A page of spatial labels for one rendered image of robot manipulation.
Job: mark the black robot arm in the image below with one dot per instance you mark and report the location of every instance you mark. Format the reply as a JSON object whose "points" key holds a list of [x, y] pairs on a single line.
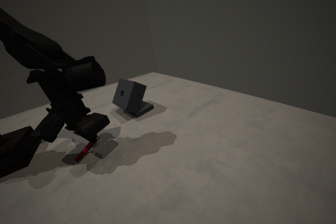
{"points": [[34, 50]]}

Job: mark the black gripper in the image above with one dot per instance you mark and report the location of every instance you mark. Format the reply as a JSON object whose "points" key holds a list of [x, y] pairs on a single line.
{"points": [[86, 126]]}

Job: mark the dark red peg with white band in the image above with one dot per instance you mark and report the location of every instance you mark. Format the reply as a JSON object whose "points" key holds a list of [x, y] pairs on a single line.
{"points": [[84, 151]]}

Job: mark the dark grey sloped panel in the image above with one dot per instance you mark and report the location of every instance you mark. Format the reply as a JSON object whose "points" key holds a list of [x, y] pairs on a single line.
{"points": [[128, 97]]}

